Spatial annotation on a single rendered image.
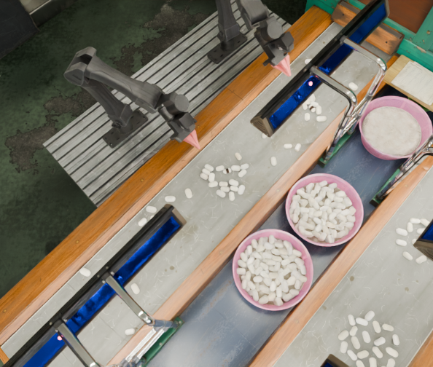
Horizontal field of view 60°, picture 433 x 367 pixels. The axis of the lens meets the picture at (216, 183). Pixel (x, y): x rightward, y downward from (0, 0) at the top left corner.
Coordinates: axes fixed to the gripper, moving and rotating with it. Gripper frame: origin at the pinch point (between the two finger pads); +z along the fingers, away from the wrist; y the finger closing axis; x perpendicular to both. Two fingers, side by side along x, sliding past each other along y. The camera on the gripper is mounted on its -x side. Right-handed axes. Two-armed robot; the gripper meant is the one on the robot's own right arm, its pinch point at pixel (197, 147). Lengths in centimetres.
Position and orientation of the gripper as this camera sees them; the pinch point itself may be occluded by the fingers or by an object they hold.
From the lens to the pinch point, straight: 138.2
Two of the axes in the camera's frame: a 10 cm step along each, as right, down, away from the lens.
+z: 6.0, 7.1, 3.8
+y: 6.8, -7.0, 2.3
